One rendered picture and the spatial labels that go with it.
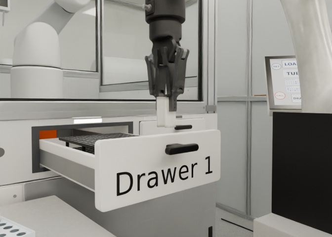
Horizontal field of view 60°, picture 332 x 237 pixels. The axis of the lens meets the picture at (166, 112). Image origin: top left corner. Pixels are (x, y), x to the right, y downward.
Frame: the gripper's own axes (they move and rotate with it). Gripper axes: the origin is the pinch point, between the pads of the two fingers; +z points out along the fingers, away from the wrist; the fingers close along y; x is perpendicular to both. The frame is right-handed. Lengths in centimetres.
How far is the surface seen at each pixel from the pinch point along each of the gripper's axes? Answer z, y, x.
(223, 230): 94, -89, 134
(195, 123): 4.7, -21.3, 32.2
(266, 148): 32, -71, 166
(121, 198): 13.4, 10.7, -18.7
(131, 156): 6.9, 10.7, -16.8
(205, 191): 31, -24, 40
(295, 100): -3, -3, 70
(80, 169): 10.2, 0.1, -21.0
